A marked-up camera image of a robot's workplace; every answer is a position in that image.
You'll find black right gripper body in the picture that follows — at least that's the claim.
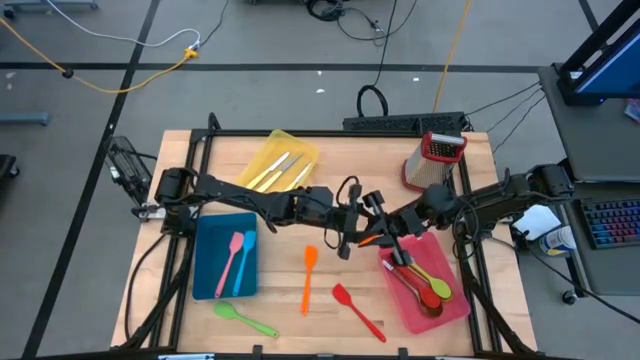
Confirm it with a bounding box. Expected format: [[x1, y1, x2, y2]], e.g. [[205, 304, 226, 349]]
[[362, 191, 439, 266]]

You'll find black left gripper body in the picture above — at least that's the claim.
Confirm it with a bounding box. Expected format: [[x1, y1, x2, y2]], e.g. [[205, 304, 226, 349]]
[[319, 183, 362, 260]]

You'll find red silicone spatula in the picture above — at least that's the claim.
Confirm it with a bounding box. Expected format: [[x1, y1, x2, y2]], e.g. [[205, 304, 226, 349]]
[[331, 283, 388, 344]]

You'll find red silicone spoon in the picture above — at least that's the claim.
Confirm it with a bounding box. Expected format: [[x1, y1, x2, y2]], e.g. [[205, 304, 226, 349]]
[[389, 259, 443, 310]]

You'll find blue silicone spatula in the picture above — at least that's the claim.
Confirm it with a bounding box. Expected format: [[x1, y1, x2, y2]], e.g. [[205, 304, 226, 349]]
[[232, 229, 258, 297]]

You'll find pink silicone spatula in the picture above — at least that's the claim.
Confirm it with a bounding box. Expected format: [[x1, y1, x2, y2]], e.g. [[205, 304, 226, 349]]
[[214, 231, 245, 300]]

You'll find blue plastic bin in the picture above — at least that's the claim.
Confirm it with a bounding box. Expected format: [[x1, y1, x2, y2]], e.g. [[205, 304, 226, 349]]
[[192, 212, 260, 301]]

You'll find green silicone spatula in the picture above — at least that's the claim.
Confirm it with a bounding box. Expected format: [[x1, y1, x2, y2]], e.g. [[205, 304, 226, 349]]
[[213, 301, 280, 339]]

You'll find pink plastic bin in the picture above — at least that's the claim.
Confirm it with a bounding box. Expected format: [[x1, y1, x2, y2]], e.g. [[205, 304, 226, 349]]
[[378, 230, 472, 335]]

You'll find yellow plastic bin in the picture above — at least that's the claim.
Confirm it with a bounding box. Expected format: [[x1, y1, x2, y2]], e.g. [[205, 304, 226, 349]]
[[235, 128, 321, 194]]

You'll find black power strip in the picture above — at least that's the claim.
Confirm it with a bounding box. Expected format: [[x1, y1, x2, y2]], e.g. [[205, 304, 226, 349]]
[[342, 111, 469, 135]]

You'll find white paper sheet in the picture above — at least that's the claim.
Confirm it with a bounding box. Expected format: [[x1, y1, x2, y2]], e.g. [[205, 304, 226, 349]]
[[512, 204, 564, 242]]

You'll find white and blue bottle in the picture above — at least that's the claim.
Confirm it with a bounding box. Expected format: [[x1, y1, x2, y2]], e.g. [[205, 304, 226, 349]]
[[538, 224, 579, 258]]

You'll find grey keyboard desk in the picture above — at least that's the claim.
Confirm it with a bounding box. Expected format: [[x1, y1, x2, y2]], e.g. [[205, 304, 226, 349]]
[[557, 180, 640, 297]]

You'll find backlit black keyboard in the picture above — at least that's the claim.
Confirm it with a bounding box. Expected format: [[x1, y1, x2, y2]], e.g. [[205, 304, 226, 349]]
[[573, 197, 640, 251]]

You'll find black mesh control box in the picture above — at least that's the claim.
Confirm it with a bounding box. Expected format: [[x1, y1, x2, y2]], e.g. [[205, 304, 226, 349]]
[[104, 135, 154, 206]]

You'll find black computer monitor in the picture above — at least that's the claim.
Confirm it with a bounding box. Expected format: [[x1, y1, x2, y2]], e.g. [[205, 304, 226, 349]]
[[557, 0, 640, 107]]

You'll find short grey floor bar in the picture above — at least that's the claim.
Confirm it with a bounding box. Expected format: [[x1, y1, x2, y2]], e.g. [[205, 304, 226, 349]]
[[0, 112, 51, 127]]

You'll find black cart base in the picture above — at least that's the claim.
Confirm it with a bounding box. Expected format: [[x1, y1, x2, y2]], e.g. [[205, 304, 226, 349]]
[[0, 153, 21, 181]]

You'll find long grey floor bar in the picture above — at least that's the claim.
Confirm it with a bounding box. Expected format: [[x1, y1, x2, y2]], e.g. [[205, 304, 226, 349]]
[[2, 0, 100, 12]]

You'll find steel box grater red handle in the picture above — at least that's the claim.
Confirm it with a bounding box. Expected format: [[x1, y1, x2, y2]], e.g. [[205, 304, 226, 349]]
[[401, 131, 469, 194]]

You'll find black metal table frame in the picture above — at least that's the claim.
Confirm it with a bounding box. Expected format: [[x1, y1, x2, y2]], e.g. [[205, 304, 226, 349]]
[[119, 112, 539, 360]]

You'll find black hanging looped cable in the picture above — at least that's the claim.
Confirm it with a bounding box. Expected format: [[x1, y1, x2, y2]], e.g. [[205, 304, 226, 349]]
[[356, 0, 399, 119]]

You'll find yellow hanging cable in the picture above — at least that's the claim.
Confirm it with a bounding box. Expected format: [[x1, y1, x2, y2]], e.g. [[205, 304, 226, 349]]
[[432, 0, 474, 114]]

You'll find silver metal bracket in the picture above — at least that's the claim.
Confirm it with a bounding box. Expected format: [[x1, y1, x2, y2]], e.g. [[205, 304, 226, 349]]
[[157, 352, 216, 360]]

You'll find black cable bundle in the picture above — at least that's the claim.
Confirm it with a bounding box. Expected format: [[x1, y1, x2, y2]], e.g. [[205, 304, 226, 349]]
[[304, 0, 419, 47]]

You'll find yellow extension cable with plug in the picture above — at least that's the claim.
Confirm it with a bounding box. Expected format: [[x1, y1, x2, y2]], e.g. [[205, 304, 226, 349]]
[[0, 17, 200, 95]]

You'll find white floor cable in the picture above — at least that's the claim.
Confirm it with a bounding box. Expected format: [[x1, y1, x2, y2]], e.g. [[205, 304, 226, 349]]
[[44, 0, 202, 49]]

